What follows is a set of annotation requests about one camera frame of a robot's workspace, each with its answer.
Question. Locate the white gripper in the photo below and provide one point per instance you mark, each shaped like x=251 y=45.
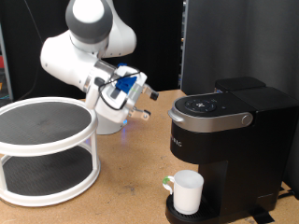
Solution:
x=115 y=107

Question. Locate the black Keurig coffee machine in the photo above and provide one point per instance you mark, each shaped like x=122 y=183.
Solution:
x=249 y=149

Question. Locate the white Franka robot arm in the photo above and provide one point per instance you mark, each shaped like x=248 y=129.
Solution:
x=81 y=62

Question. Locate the black curtain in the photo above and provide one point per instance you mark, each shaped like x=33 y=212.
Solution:
x=155 y=56

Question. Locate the clear water tank black lid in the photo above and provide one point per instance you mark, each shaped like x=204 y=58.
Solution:
x=239 y=83

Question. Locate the white two-tier turntable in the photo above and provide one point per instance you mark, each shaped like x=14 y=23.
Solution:
x=46 y=146

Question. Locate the dark grey partition panel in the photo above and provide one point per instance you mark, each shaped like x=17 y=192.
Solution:
x=249 y=37

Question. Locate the black tape strip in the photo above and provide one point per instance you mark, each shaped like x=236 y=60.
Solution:
x=263 y=216

